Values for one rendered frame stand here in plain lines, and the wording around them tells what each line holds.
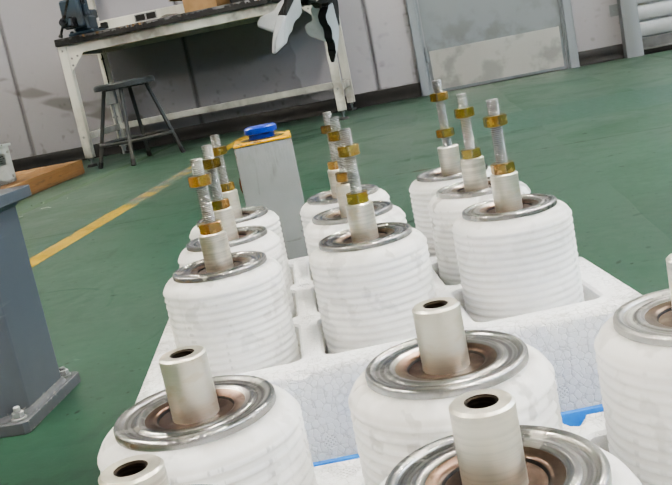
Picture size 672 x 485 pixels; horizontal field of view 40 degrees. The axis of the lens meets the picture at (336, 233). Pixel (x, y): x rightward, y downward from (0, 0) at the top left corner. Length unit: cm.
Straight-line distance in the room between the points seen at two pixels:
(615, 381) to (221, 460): 18
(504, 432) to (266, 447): 13
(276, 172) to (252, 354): 43
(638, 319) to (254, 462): 19
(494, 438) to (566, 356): 41
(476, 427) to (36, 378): 106
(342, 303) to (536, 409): 32
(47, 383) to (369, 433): 97
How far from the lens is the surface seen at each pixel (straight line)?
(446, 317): 41
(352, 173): 72
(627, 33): 601
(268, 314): 71
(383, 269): 69
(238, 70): 612
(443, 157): 96
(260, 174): 109
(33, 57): 654
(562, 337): 70
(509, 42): 600
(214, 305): 69
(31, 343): 132
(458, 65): 599
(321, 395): 68
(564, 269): 73
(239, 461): 40
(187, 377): 42
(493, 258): 71
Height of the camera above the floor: 40
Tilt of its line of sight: 11 degrees down
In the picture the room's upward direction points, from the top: 11 degrees counter-clockwise
